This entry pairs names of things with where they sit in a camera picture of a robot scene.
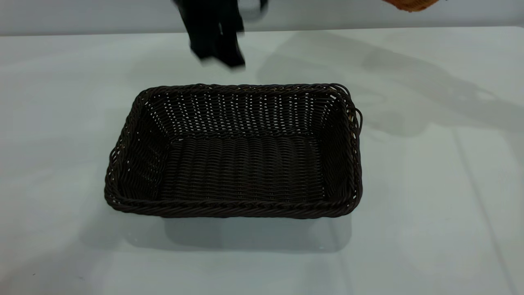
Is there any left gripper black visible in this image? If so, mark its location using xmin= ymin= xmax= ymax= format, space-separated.
xmin=172 ymin=0 xmax=246 ymax=68

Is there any black wicker basket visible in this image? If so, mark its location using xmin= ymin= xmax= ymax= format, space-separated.
xmin=104 ymin=83 xmax=364 ymax=219

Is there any orange wicker basket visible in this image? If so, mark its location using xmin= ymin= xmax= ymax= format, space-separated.
xmin=383 ymin=0 xmax=447 ymax=12

